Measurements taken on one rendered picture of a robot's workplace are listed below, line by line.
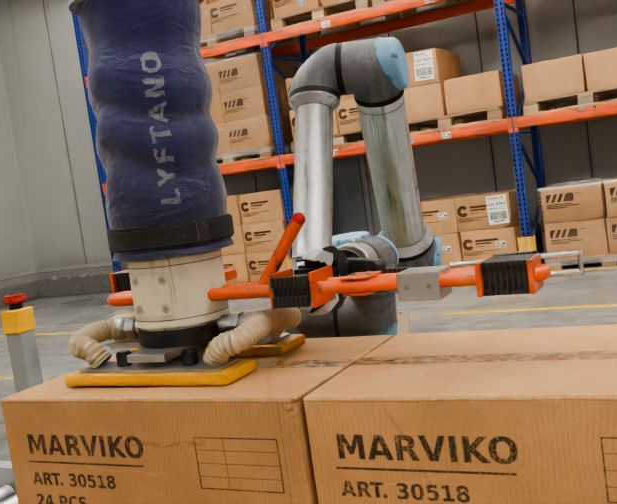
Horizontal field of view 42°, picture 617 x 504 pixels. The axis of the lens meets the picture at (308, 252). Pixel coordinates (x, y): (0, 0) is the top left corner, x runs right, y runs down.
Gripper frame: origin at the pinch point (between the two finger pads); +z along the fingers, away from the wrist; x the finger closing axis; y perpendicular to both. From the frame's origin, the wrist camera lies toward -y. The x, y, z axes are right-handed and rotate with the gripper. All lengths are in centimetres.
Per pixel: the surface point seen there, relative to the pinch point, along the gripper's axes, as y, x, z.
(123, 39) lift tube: 24, 45, 9
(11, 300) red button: 122, -5, -49
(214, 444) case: 10.1, -20.3, 20.8
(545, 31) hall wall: 89, 148, -846
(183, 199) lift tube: 18.7, 17.2, 6.7
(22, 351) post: 121, -20, -49
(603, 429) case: -47, -17, 21
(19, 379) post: 125, -28, -49
